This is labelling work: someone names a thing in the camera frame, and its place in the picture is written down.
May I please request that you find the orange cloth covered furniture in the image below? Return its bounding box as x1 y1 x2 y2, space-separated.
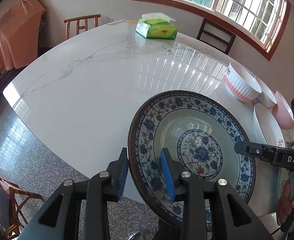
0 0 46 73

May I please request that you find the rattan chair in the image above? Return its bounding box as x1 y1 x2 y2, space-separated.
0 177 44 239

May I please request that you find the dark wooden chair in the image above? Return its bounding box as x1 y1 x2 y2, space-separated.
197 18 236 55

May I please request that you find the white ribbed bowl pink base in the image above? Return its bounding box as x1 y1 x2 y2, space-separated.
224 62 262 102

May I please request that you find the light wooden chair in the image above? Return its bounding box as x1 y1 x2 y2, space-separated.
63 14 101 40

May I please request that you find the green tissue pack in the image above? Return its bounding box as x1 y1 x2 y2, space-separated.
136 12 178 40

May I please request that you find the white plate with flower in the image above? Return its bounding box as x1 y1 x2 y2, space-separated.
253 103 286 147

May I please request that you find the blue floral porcelain plate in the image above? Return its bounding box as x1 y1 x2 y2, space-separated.
128 90 256 228

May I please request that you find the window with wooden frame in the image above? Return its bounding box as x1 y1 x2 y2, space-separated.
134 0 291 60

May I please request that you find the person's right hand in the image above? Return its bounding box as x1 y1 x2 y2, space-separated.
276 180 294 225

